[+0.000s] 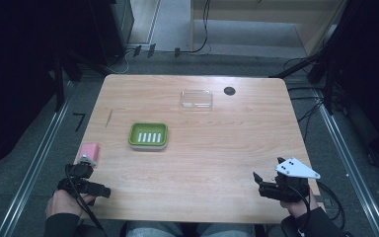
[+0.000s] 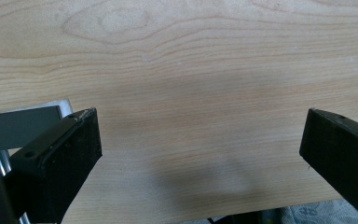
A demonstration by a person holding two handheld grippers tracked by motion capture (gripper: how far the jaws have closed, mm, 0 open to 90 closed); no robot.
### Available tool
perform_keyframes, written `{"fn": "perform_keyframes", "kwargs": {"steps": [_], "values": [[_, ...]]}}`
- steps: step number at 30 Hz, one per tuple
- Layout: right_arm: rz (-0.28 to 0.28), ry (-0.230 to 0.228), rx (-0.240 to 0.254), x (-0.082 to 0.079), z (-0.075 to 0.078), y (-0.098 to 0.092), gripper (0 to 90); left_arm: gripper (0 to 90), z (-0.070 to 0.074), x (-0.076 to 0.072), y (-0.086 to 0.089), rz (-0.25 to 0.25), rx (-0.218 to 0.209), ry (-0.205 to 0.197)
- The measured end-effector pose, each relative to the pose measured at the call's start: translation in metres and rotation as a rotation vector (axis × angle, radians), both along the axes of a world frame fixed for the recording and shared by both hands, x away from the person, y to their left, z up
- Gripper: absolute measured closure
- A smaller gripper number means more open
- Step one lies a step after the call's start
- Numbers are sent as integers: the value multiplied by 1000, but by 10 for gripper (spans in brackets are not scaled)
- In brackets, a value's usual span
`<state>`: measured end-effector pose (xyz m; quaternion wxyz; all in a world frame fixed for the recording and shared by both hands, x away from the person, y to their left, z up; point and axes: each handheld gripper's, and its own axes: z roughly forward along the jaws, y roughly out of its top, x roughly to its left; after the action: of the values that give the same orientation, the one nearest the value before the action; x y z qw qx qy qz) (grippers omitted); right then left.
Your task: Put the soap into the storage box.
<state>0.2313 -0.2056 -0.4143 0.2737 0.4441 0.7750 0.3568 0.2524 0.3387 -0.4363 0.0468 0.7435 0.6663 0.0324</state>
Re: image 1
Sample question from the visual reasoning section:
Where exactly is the black metal stand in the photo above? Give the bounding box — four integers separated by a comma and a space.
50, 48, 113, 113

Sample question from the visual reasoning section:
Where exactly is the aluminium floor rail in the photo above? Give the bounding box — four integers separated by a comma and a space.
315, 95, 379, 237
0, 81, 74, 237

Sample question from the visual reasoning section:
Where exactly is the clear plastic lid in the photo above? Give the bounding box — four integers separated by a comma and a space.
179, 89, 214, 112

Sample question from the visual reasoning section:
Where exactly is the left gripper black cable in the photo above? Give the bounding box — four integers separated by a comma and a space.
64, 163, 109, 237

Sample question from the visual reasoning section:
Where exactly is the person's left hand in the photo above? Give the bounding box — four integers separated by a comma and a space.
44, 189, 97, 219

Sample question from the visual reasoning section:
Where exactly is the black cabinet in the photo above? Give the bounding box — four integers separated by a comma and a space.
62, 0, 135, 67

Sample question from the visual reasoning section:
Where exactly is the light wooden furniture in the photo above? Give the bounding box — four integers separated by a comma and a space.
189, 0, 348, 57

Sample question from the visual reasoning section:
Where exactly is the person's right hand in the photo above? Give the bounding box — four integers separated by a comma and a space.
278, 194, 320, 219

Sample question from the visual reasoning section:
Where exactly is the pink soap bar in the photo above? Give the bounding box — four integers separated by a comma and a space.
79, 142, 101, 163

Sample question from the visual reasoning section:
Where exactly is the bundle of black floor cables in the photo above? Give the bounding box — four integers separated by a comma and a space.
282, 55, 349, 142

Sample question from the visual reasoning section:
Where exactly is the hanging black cable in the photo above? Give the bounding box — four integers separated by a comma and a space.
180, 0, 211, 55

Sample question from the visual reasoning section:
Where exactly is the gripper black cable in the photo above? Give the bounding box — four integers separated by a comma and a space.
64, 163, 109, 237
315, 180, 346, 231

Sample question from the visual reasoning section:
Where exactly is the green soap dish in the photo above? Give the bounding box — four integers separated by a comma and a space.
127, 121, 169, 152

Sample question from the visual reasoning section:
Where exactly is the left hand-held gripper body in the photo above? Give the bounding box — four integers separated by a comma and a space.
56, 154, 113, 207

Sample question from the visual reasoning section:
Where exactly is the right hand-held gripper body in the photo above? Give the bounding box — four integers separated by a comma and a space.
258, 157, 322, 203

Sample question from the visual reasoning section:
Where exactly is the thin wooden stick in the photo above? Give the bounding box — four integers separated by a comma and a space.
105, 109, 114, 129

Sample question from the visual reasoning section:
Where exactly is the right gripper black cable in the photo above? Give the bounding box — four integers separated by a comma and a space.
315, 180, 346, 231

